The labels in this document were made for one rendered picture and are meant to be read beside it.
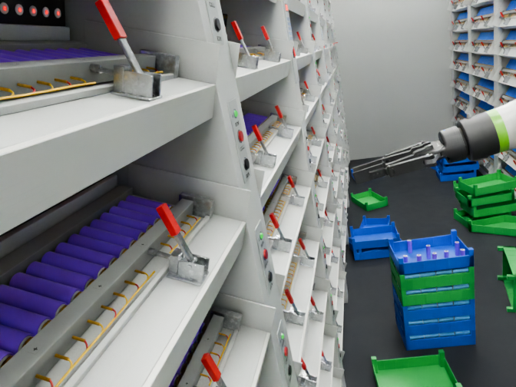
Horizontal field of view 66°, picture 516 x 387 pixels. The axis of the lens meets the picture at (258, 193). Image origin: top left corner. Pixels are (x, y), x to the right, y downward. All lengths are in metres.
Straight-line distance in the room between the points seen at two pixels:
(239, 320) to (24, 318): 0.36
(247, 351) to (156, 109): 0.40
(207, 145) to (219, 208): 0.09
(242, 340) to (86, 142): 0.45
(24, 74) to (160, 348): 0.25
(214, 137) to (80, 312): 0.29
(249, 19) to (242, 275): 0.82
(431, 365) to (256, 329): 1.39
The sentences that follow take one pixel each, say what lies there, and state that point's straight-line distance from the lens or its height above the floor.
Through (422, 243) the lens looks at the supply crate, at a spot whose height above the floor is 0.43.
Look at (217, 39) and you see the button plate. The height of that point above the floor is 1.40.
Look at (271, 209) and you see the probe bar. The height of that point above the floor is 1.00.
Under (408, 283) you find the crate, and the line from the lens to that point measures 1.85.
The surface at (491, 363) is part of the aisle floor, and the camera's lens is 2.05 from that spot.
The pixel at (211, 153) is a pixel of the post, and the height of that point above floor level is 1.26.
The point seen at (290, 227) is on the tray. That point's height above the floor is 0.96.
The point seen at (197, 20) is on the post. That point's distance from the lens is 0.55.
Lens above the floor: 1.37
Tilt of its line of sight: 18 degrees down
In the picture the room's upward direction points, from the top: 12 degrees counter-clockwise
